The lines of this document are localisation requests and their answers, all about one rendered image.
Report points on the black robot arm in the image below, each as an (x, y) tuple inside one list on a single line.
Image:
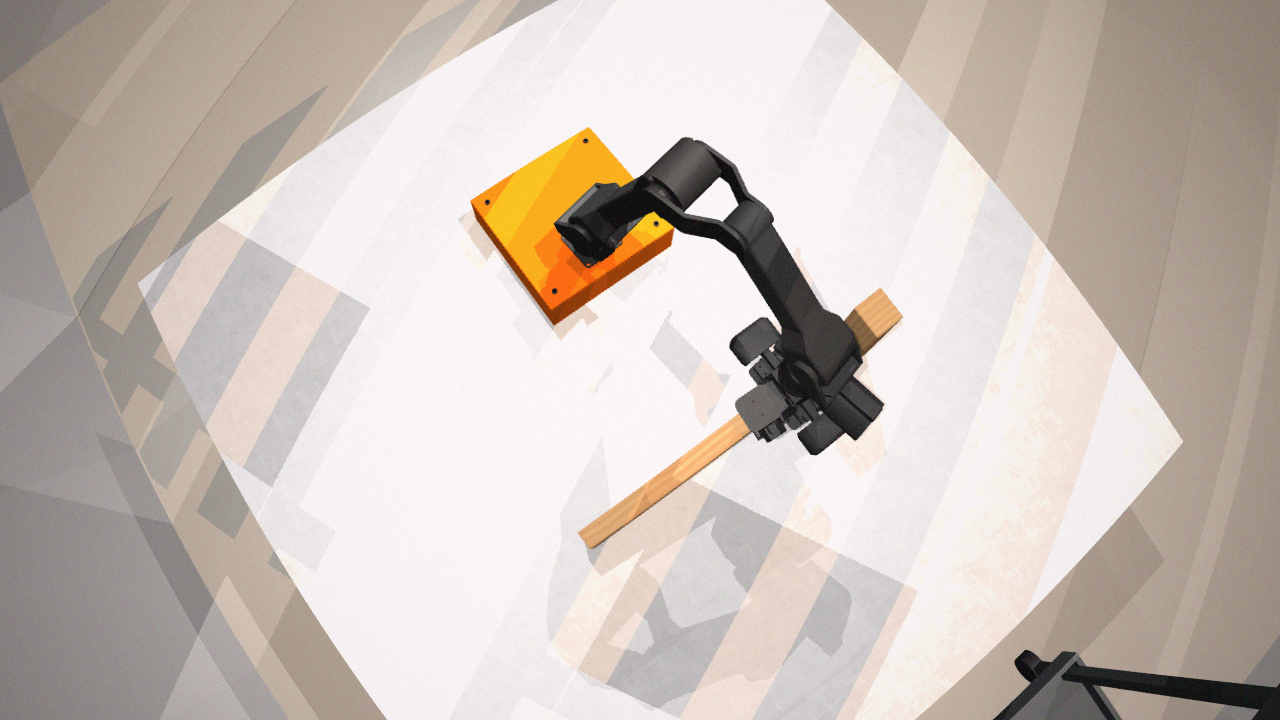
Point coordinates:
[(820, 350)]

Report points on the wooden post with slot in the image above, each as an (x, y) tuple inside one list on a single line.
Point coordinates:
[(872, 319)]

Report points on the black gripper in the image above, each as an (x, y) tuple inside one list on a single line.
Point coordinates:
[(755, 340)]

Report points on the wooden side rail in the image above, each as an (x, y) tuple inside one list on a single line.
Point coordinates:
[(652, 492)]

